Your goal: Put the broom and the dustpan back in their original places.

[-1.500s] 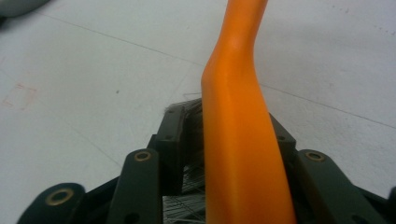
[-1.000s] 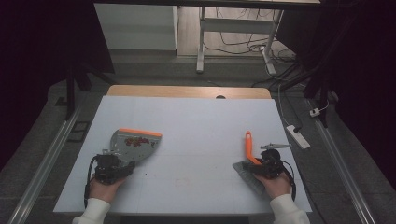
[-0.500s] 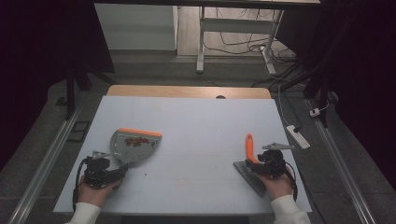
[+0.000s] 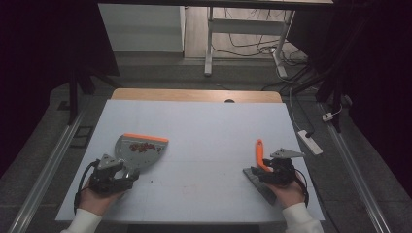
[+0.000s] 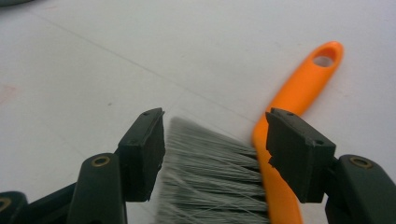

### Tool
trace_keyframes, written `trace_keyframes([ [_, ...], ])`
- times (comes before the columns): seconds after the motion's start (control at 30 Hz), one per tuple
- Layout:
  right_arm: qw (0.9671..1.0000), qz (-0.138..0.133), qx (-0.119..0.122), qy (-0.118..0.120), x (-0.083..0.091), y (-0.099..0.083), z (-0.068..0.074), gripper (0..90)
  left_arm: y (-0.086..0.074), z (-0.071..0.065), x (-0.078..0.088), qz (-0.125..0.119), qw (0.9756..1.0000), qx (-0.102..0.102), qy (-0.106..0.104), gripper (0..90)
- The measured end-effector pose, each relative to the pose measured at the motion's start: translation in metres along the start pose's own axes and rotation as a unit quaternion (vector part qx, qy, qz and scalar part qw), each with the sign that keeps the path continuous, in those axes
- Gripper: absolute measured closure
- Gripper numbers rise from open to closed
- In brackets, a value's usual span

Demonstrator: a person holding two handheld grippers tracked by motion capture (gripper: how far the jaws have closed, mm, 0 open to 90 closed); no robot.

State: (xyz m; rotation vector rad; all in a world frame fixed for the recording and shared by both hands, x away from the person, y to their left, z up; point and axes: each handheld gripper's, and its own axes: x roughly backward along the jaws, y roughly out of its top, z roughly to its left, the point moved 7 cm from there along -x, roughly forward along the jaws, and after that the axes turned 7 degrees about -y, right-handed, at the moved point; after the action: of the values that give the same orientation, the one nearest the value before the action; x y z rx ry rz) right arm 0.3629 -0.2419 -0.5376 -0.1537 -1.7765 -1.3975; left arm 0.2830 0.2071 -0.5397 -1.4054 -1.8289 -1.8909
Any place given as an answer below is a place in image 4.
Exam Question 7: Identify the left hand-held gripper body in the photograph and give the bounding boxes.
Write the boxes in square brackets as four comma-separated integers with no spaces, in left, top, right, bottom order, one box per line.
[87,153,134,196]

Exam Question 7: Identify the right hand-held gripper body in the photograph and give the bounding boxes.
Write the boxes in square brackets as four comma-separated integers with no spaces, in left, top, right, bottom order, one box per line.
[262,148,306,188]

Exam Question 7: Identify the grey brush with orange handle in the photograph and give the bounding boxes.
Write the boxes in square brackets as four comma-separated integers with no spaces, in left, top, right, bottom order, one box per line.
[242,138,278,206]

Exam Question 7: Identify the grey dustpan with orange edge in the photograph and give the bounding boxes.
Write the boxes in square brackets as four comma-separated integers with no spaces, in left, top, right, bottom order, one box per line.
[114,132,170,178]

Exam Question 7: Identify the pile of red beans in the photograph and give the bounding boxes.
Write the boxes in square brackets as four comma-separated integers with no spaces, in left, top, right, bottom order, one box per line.
[128,142,164,154]

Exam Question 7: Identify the person's left hand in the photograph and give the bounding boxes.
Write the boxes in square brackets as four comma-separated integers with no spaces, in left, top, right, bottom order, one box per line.
[77,179,125,217]

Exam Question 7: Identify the person's right hand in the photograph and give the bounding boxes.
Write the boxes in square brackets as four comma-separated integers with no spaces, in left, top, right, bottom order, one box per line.
[265,172,309,210]

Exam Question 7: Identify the white power strip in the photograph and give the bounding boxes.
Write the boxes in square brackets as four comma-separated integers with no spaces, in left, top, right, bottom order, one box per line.
[297,129,325,156]

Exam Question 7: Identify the white table cover sheet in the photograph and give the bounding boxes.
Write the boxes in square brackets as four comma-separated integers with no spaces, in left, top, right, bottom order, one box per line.
[54,99,326,225]

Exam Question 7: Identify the black stand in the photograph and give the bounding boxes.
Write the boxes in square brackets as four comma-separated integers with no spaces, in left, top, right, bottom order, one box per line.
[291,64,349,134]
[67,66,121,126]

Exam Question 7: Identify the wooden table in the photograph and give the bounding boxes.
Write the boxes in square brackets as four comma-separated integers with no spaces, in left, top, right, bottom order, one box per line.
[111,87,283,104]

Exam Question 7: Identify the white cabinet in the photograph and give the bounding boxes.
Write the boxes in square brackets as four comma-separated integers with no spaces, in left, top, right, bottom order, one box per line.
[98,3,186,53]

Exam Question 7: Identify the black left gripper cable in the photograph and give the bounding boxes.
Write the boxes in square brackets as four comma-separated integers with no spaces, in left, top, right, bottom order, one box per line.
[73,158,101,216]

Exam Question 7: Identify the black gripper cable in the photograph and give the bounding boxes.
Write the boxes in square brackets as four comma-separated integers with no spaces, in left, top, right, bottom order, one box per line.
[73,158,101,216]
[292,167,310,208]

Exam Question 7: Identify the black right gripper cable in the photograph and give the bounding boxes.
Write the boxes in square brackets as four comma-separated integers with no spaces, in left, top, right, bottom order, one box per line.
[292,167,310,208]

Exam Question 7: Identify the black floor frame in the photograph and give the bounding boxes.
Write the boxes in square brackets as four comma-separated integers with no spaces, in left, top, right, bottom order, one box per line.
[69,125,95,150]

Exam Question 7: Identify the metal floor rail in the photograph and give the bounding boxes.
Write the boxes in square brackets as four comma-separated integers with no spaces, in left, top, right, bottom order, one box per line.
[319,102,393,233]
[7,108,86,233]

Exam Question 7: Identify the black floor cables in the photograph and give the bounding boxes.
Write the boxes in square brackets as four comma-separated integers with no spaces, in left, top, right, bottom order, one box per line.
[212,8,320,93]

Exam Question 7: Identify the white desk frame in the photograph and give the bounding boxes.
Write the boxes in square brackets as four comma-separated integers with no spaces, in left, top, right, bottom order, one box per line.
[203,6,296,79]

